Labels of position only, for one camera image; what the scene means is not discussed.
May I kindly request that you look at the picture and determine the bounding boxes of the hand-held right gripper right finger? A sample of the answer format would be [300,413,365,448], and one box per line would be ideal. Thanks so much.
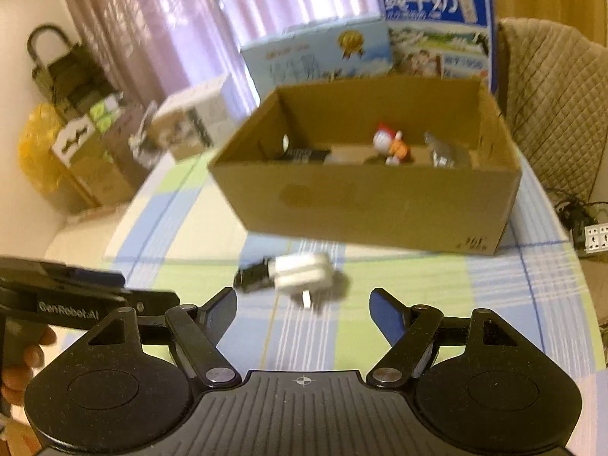
[368,287,521,388]

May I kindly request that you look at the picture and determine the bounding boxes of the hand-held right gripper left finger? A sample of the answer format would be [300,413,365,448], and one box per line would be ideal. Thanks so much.
[85,288,241,388]

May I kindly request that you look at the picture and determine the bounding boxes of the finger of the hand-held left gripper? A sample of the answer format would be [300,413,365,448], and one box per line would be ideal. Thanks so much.
[124,289,182,345]

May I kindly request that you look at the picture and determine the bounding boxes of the black toy car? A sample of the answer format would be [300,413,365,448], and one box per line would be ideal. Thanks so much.
[234,257,275,294]

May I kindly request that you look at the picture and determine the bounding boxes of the white power adapter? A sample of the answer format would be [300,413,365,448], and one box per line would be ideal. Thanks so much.
[270,252,351,313]

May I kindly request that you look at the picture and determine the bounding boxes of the brown cardboard box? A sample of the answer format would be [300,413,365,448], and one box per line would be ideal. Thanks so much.
[207,75,523,256]

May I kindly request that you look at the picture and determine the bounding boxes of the red capped toy figurine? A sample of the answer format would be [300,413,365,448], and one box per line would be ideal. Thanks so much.
[372,122,410,168]

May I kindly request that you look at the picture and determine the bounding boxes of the clear acrylic box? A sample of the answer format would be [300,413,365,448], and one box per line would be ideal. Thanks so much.
[422,130,472,170]

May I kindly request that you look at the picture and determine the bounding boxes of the person's left hand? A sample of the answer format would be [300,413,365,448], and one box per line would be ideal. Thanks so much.
[0,324,59,407]

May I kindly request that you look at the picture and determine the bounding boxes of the plaid tablecloth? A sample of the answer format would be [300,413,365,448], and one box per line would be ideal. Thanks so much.
[102,149,608,390]

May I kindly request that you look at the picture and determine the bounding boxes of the stack of cardboard boxes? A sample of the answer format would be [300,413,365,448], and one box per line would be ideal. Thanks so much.
[50,95,167,212]

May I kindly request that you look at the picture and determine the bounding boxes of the yellow plastic bag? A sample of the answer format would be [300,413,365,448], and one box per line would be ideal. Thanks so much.
[18,103,65,196]

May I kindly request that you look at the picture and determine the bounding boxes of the beige printed box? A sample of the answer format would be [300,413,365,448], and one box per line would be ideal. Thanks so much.
[153,75,237,161]

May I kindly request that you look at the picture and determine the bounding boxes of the white power strip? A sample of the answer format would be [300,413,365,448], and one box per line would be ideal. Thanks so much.
[574,222,608,255]

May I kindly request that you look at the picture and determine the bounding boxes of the beige quilted chair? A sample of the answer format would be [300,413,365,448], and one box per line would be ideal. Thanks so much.
[494,16,608,205]

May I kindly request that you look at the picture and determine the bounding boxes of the light blue printed box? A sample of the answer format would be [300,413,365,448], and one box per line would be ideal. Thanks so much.
[240,15,395,104]

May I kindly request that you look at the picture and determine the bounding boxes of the pink curtain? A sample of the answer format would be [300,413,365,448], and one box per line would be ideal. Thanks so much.
[52,0,409,119]

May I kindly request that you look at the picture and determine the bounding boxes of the blue milk carton box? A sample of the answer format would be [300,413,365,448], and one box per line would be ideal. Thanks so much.
[373,0,499,96]

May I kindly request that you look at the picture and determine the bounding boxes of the black cable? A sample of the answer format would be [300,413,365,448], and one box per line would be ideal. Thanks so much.
[553,194,604,248]

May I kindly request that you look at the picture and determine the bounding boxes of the dark green handled bag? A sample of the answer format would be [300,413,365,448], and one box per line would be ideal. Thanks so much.
[27,25,117,108]

